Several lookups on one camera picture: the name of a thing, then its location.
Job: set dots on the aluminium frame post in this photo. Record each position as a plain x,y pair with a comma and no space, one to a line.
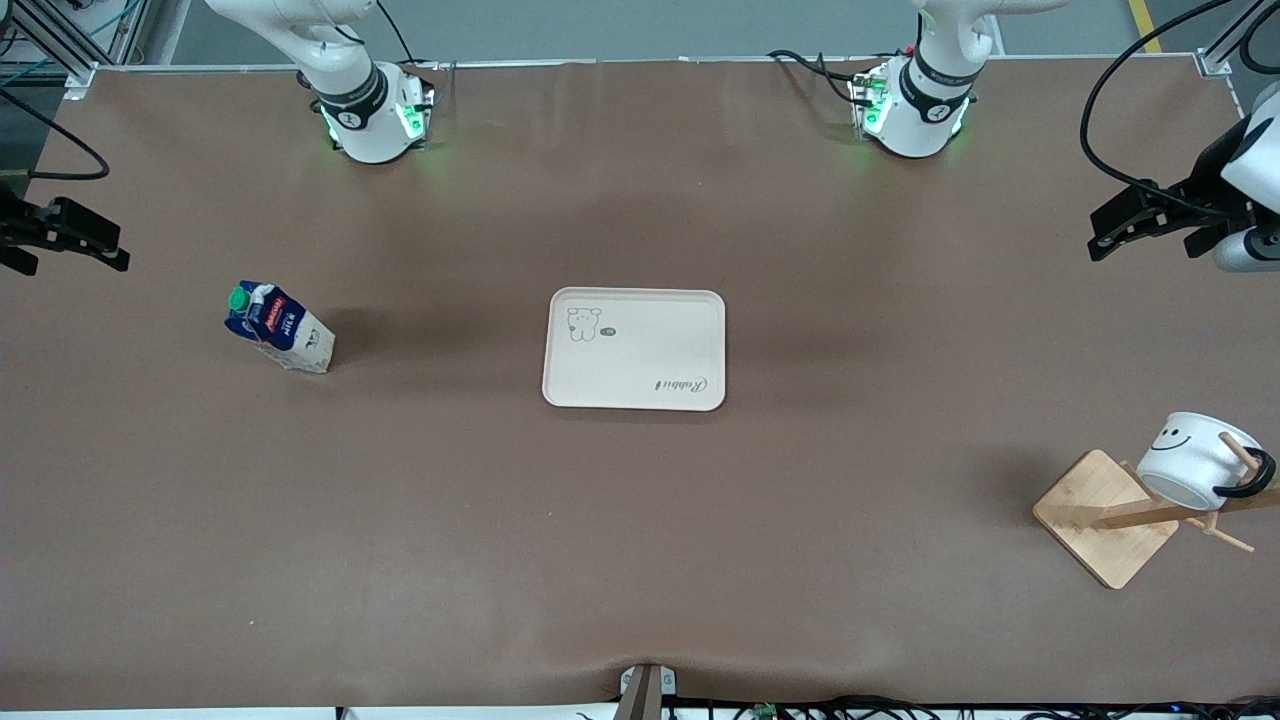
1235,30
120,30

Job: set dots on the wooden mug stand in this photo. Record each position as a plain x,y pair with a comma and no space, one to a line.
1100,510

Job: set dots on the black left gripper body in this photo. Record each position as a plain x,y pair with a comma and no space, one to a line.
1196,198

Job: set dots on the blue white milk carton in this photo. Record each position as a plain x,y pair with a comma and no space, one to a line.
290,335

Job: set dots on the cream rabbit print tray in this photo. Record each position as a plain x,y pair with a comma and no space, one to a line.
630,350

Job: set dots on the grey metal clamp bracket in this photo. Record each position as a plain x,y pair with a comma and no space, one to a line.
645,695

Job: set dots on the white smiley face cup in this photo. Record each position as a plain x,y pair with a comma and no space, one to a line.
1185,460

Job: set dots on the brown table mat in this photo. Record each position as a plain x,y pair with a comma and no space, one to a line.
640,550

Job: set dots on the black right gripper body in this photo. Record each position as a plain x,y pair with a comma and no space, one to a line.
12,226

